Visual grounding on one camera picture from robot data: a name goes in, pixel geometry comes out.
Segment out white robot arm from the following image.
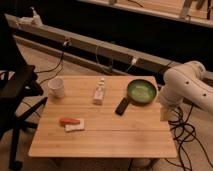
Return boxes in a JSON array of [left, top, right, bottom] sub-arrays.
[[158, 61, 213, 121]]

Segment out wooden table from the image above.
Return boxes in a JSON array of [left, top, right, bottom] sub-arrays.
[[29, 76, 177, 158]]

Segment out white bottle on table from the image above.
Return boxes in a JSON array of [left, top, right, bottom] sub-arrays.
[[93, 78, 105, 105]]

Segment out orange carrot toy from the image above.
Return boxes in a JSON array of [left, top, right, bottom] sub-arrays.
[[59, 117, 80, 126]]

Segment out white cup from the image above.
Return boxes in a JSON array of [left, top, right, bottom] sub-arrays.
[[48, 78, 64, 98]]

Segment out black office chair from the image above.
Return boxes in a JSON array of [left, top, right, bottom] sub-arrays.
[[0, 12, 47, 171]]

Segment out black floor cables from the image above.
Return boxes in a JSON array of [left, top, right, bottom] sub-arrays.
[[165, 103, 213, 171]]

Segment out green frying pan black handle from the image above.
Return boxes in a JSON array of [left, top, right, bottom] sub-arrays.
[[115, 79, 157, 116]]

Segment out white cable on rail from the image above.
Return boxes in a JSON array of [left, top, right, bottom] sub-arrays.
[[94, 42, 138, 75]]

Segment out long grey beam rail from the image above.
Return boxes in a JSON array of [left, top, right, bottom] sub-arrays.
[[6, 14, 213, 82]]

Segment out black cable left floor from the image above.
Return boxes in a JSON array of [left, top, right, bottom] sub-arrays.
[[34, 40, 71, 85]]

